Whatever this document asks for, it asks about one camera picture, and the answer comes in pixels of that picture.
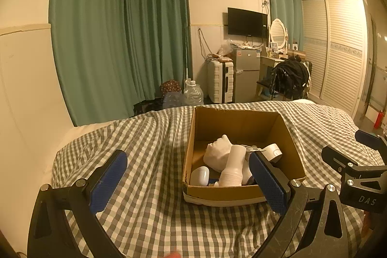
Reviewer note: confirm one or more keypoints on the black wall television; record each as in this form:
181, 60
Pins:
246, 22

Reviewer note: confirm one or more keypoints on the grey checked blanket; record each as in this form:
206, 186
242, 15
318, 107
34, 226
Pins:
157, 155

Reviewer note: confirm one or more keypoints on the white suitcase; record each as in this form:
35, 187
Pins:
220, 81

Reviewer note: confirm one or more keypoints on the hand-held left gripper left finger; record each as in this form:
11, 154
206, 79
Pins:
108, 182

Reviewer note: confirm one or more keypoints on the patterned bag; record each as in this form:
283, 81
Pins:
170, 86

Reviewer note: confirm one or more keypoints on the dark bag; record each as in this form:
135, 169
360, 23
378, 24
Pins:
146, 108

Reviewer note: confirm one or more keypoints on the white oval vanity mirror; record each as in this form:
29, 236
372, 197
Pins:
278, 32

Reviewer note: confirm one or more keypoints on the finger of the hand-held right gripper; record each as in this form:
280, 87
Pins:
370, 138
335, 155

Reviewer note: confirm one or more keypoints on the white dressing table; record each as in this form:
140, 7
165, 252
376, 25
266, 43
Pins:
267, 60

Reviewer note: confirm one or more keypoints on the small white jar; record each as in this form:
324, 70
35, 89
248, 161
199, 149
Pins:
200, 175

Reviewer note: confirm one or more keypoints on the large clear water bottle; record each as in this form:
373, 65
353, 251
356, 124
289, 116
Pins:
193, 94

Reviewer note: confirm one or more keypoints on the chair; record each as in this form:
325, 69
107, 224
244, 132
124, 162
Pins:
263, 84

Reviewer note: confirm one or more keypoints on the white plastic bottle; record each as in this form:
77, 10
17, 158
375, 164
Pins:
232, 168

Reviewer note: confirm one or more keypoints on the black jacket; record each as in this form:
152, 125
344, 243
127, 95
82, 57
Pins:
291, 75

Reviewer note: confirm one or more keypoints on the white tape roll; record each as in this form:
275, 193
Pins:
272, 152

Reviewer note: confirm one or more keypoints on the small white photo frame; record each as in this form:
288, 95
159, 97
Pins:
274, 46

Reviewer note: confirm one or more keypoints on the red fire extinguisher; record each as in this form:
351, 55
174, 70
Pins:
379, 120

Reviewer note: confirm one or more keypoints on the white louvred wardrobe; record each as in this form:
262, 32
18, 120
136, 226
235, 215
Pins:
338, 52

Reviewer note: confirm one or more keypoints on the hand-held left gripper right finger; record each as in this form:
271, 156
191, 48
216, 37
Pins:
267, 182

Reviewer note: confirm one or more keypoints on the green curtain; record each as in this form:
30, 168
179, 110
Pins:
284, 4
90, 34
157, 28

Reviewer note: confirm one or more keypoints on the pack of water bottles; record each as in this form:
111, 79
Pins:
172, 100

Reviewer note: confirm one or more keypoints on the clear plastic bag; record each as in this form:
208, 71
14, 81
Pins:
225, 48

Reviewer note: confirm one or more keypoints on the cardboard box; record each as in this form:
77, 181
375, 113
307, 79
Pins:
223, 193

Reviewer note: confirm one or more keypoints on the white pole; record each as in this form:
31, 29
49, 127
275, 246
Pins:
187, 52

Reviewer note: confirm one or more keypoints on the grey small fridge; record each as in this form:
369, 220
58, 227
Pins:
245, 76

